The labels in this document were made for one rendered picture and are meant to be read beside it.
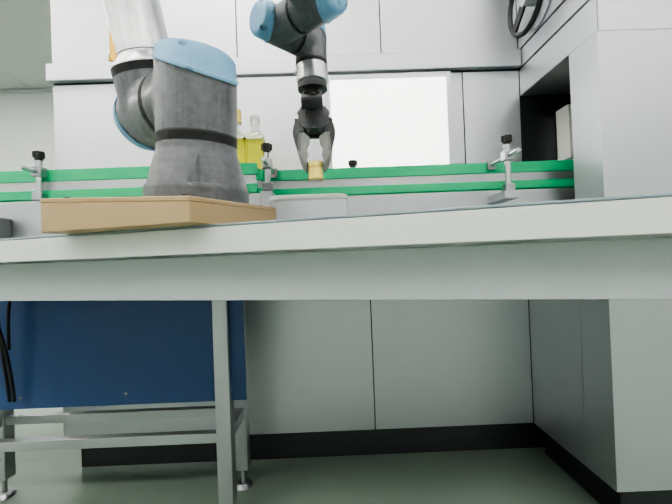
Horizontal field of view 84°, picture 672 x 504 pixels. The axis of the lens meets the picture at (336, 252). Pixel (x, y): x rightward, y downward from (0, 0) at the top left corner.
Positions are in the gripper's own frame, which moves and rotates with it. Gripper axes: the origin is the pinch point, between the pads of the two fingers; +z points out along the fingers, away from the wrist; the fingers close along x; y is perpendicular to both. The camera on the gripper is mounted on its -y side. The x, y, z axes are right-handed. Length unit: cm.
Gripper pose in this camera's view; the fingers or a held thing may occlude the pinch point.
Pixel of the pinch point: (315, 165)
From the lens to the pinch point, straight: 89.2
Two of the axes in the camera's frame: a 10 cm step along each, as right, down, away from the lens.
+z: 0.4, 10.0, -0.1
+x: -10.0, 0.4, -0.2
